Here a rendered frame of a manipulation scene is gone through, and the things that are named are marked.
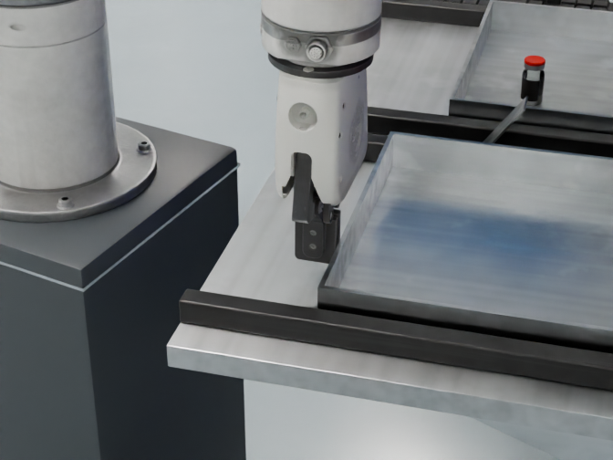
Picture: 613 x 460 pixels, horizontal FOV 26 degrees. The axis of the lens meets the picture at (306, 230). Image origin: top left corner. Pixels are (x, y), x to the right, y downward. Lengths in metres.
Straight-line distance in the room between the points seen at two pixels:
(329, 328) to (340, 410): 1.36
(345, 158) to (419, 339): 0.14
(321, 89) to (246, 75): 2.59
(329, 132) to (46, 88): 0.32
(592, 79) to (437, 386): 0.54
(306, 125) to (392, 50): 0.52
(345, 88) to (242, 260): 0.21
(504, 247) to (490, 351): 0.17
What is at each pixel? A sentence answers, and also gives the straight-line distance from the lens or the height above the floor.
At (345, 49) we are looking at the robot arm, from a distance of 0.91.
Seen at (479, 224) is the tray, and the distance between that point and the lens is 1.12.
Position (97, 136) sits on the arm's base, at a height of 0.91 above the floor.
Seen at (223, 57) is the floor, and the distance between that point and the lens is 3.61.
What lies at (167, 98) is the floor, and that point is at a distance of 3.39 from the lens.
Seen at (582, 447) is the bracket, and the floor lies 0.78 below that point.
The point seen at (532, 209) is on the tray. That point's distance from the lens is 1.15.
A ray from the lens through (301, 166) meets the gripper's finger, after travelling 0.94.
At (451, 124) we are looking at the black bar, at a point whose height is 0.90.
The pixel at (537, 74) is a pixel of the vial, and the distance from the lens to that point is 1.32.
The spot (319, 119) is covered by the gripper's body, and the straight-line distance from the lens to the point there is 0.92.
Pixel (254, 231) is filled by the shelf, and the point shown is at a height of 0.88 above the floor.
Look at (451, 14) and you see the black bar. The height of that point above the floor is 0.89.
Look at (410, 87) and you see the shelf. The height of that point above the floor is 0.88.
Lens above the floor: 1.46
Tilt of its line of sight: 31 degrees down
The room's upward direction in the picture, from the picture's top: straight up
